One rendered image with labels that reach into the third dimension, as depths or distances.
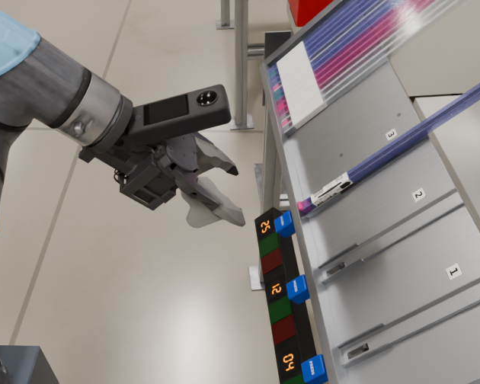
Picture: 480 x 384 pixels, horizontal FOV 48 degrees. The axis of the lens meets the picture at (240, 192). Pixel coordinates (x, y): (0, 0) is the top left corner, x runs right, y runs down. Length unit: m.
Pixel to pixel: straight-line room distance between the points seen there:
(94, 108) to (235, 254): 1.09
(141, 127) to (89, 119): 0.06
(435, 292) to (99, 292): 1.14
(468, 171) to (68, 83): 0.71
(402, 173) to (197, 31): 2.02
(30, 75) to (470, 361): 0.50
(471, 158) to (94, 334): 1.01
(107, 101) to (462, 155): 0.68
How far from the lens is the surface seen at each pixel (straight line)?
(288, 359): 0.70
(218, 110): 0.59
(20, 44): 0.57
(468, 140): 1.11
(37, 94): 0.58
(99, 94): 0.59
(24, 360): 0.88
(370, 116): 0.78
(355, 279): 0.66
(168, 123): 0.60
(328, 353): 0.62
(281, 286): 0.75
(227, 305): 1.52
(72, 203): 1.83
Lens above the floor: 1.28
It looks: 46 degrees down
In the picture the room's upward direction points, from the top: straight up
